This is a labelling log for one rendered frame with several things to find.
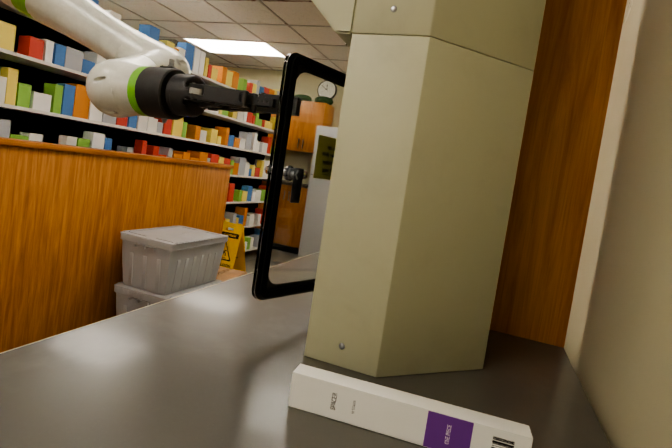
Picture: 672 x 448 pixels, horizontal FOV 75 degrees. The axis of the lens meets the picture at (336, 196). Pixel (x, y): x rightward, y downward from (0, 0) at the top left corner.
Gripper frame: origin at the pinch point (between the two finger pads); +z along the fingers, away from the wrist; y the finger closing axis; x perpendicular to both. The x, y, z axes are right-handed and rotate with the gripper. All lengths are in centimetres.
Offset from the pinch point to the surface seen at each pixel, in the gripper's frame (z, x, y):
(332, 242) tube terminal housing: 15.4, 19.7, -6.8
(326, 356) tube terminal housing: 17.1, 36.1, -6.8
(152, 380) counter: 2.0, 37.0, -24.6
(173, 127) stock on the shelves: -233, -8, 250
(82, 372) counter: -5.4, 37.0, -27.8
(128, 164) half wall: -182, 24, 153
